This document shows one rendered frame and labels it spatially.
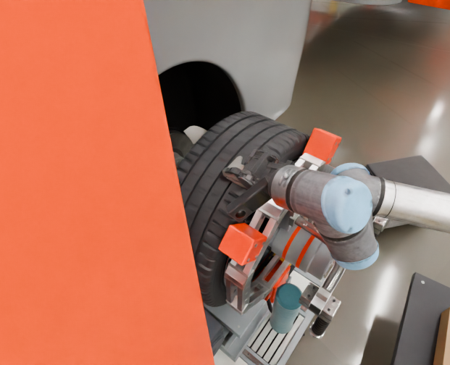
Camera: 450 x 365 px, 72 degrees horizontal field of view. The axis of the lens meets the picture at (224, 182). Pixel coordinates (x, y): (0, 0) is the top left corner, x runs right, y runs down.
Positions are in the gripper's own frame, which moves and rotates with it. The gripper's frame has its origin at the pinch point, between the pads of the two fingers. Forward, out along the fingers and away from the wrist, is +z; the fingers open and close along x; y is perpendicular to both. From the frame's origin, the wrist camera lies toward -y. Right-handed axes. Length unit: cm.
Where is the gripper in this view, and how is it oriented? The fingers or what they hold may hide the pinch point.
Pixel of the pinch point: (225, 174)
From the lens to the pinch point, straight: 80.0
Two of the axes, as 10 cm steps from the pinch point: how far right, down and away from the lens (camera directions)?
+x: -6.0, -5.6, -5.7
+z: -5.6, -2.1, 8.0
